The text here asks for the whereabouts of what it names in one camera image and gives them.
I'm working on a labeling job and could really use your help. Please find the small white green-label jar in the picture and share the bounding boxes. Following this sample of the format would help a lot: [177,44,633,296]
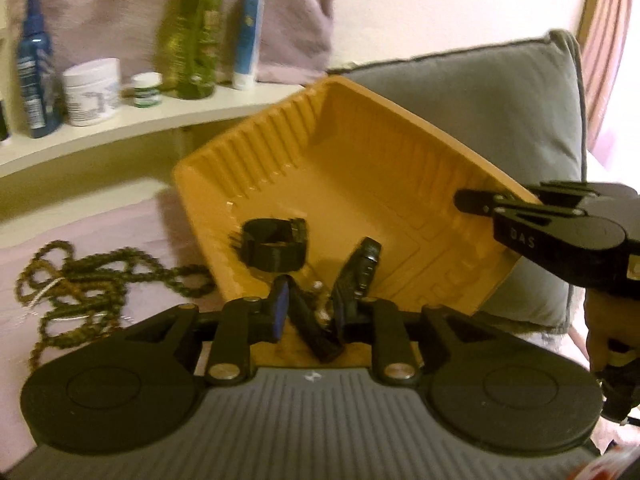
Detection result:
[131,72,164,109]

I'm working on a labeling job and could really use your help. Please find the cream shelf unit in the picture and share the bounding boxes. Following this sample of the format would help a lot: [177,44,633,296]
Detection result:
[0,82,307,181]

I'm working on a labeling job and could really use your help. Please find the grey cushion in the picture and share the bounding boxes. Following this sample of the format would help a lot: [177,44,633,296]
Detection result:
[326,30,589,337]

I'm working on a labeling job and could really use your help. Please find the black cuff bracelet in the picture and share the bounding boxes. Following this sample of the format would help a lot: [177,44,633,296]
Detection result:
[231,217,309,274]

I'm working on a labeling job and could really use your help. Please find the green spray bottle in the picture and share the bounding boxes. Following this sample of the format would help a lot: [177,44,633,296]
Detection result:
[157,0,224,100]

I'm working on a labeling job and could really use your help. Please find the person's right hand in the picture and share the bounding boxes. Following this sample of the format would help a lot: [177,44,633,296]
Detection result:
[584,289,613,375]

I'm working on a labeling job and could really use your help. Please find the large white jar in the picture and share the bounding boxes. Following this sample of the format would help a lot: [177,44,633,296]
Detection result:
[62,57,124,127]

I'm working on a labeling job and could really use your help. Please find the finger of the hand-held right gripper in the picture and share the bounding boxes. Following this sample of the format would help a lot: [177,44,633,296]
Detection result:
[454,187,587,262]
[525,181,602,207]

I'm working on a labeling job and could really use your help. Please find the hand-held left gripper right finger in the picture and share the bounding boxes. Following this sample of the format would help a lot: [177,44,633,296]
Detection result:
[333,284,502,387]

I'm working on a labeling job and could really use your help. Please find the pink striped curtain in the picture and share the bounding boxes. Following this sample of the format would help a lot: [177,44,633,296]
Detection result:
[574,0,640,161]

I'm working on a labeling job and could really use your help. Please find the long dark bead necklace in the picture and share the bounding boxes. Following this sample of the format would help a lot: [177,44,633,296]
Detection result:
[15,240,217,372]

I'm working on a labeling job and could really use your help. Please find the white red printed packet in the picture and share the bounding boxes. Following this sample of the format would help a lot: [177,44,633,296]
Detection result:
[575,437,640,480]

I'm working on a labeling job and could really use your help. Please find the orange plastic tray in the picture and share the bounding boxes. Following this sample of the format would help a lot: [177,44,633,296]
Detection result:
[172,75,544,367]

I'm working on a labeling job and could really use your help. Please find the blue spray bottle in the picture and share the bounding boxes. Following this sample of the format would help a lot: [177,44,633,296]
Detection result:
[15,0,64,139]

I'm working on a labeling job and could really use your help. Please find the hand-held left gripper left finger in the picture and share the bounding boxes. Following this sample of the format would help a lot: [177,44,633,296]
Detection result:
[127,276,291,387]

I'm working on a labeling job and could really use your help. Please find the pink hanging towel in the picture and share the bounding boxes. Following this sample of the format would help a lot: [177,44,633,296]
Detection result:
[9,0,334,87]

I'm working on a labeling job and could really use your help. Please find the white pearl necklace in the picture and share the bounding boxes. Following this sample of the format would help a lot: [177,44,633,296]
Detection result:
[29,277,68,308]

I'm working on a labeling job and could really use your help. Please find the blue and white tube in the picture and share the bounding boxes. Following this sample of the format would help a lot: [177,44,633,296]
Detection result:
[232,0,267,91]

